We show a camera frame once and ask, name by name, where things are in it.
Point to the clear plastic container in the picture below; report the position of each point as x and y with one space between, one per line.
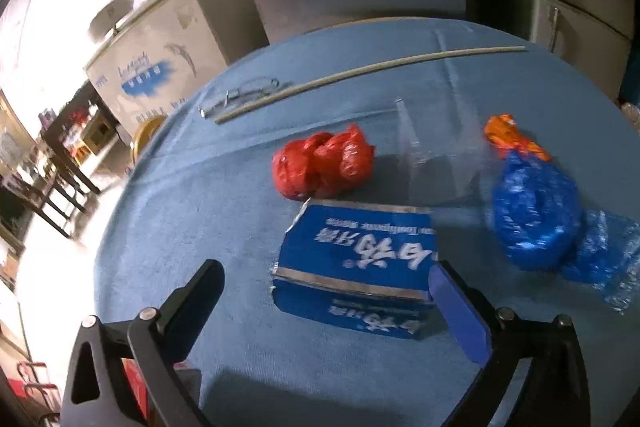
420 167

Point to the blue tablecloth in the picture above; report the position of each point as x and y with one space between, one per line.
225 207

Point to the yellow round stool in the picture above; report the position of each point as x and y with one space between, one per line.
145 137

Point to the small blue plastic bag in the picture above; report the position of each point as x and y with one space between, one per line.
535 217

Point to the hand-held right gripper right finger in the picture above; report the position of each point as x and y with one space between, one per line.
460 312

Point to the dark wooden chair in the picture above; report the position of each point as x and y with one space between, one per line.
65 202

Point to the orange wrapper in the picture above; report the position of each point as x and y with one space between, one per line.
505 132

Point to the long white rod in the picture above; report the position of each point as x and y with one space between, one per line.
350 74

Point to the red plastic bag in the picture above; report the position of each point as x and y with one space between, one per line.
320 162

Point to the blue silver carton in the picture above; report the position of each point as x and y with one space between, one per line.
350 252

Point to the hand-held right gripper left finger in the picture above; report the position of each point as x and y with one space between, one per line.
197 297

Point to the white chest freezer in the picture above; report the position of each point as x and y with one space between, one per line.
165 57

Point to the white round lid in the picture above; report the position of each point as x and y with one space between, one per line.
107 22

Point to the red plastic chair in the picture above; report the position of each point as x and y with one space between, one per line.
37 387

